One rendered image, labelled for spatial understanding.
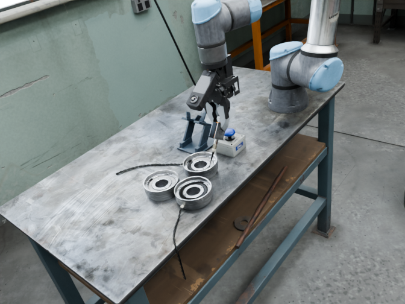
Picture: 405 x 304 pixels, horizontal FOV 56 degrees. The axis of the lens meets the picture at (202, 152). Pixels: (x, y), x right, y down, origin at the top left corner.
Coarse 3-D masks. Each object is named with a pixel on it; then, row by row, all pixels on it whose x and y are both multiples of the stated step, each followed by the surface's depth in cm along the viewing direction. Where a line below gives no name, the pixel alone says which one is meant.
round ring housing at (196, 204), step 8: (200, 176) 109; (184, 184) 109; (208, 184) 107; (176, 192) 106; (184, 192) 105; (192, 192) 108; (200, 192) 104; (208, 192) 102; (176, 200) 105; (184, 200) 101; (192, 200) 100; (200, 200) 101; (208, 200) 103; (184, 208) 104; (192, 208) 103; (200, 208) 103
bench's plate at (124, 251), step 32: (256, 96) 155; (320, 96) 146; (128, 128) 149; (160, 128) 145; (256, 128) 134; (288, 128) 130; (96, 160) 132; (128, 160) 129; (160, 160) 126; (224, 160) 120; (256, 160) 118; (32, 192) 122; (64, 192) 120; (96, 192) 117; (128, 192) 114; (224, 192) 107; (32, 224) 109; (64, 224) 107; (96, 224) 105; (128, 224) 102; (160, 224) 101; (192, 224) 99; (64, 256) 96; (96, 256) 95; (128, 256) 93; (160, 256) 91; (96, 288) 86; (128, 288) 85
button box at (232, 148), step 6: (228, 138) 122; (234, 138) 122; (240, 138) 121; (222, 144) 121; (228, 144) 119; (234, 144) 119; (240, 144) 122; (216, 150) 124; (222, 150) 122; (228, 150) 120; (234, 150) 120; (240, 150) 123; (234, 156) 121
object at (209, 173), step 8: (200, 152) 119; (208, 152) 118; (184, 160) 116; (200, 160) 117; (208, 160) 117; (216, 160) 114; (184, 168) 113; (200, 168) 114; (208, 168) 111; (216, 168) 114; (192, 176) 112; (208, 176) 112
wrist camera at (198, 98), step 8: (208, 72) 103; (200, 80) 103; (208, 80) 102; (216, 80) 102; (200, 88) 102; (208, 88) 101; (192, 96) 101; (200, 96) 100; (208, 96) 101; (192, 104) 101; (200, 104) 100
